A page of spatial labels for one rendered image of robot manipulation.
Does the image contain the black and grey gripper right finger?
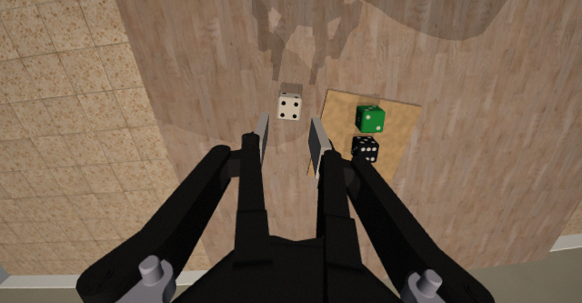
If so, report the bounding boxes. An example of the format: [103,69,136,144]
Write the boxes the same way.
[308,117,495,303]

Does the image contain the green die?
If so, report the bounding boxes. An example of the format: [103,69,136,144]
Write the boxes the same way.
[355,106,386,133]

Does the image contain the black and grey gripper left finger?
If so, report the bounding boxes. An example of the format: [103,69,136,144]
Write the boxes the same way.
[75,112,277,303]

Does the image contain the tan mat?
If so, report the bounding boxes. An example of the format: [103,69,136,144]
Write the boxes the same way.
[320,89,422,184]

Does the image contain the white die with black pips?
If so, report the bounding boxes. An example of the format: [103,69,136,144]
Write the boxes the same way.
[276,92,302,121]

